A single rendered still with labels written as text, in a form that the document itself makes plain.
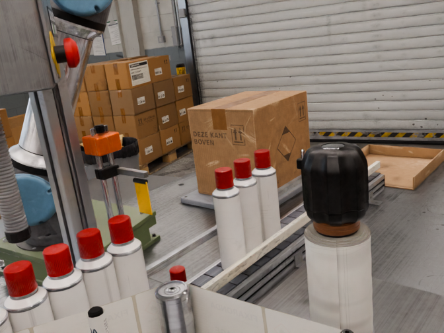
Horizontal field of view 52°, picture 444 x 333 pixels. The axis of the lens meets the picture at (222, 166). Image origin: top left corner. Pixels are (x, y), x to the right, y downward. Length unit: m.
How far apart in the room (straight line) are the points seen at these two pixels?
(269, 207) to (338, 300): 0.38
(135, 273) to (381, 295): 0.41
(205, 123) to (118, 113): 3.32
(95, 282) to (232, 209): 0.30
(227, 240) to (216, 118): 0.52
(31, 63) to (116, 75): 3.96
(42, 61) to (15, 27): 0.05
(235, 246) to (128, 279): 0.25
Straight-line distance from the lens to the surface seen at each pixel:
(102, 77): 4.69
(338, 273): 0.61
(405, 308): 0.81
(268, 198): 0.95
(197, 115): 1.36
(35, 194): 0.95
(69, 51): 0.63
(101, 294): 0.68
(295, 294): 0.84
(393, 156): 1.74
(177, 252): 0.84
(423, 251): 1.09
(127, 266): 0.70
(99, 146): 0.73
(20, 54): 0.61
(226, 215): 0.85
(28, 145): 0.95
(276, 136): 1.33
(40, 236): 1.14
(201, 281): 0.90
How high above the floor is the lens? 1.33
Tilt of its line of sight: 16 degrees down
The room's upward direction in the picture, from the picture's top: 7 degrees counter-clockwise
